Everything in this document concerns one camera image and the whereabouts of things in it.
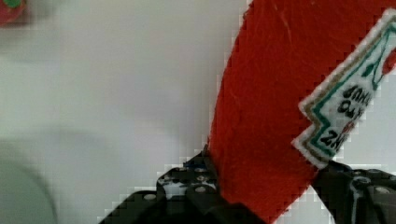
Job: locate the red toy strawberry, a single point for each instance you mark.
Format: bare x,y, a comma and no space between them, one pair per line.
10,10

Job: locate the green mug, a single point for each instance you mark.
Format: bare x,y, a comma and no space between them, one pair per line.
24,195

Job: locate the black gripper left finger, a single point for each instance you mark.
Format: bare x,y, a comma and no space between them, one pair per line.
189,194

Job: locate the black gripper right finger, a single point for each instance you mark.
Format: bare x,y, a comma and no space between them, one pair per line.
357,196

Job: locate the red plush ketchup bottle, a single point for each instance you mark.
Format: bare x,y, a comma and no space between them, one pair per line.
300,76

